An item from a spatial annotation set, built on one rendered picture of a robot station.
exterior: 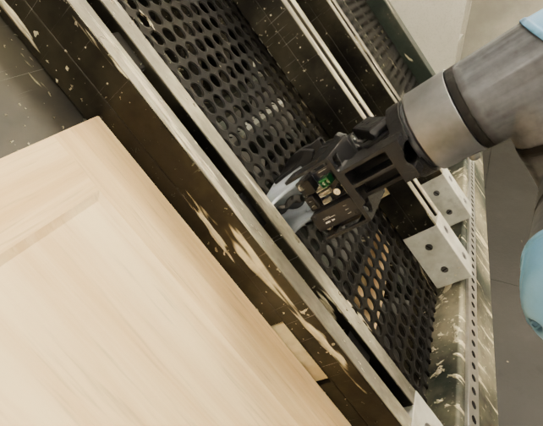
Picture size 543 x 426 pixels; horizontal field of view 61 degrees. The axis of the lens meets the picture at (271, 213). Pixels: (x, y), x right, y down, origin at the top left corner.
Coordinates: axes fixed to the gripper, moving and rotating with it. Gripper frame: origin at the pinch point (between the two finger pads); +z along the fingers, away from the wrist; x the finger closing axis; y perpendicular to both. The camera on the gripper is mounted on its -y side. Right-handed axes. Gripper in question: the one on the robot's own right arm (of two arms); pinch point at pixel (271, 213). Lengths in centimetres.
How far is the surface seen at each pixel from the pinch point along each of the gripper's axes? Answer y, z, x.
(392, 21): -127, 5, -9
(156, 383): 24.9, -0.1, 1.5
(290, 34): -33.0, -1.0, -17.6
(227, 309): 14.6, 0.1, 2.8
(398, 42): -127, 7, -2
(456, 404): -4.9, -1.9, 37.9
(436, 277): -33.3, 2.7, 34.6
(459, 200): -57, -2, 32
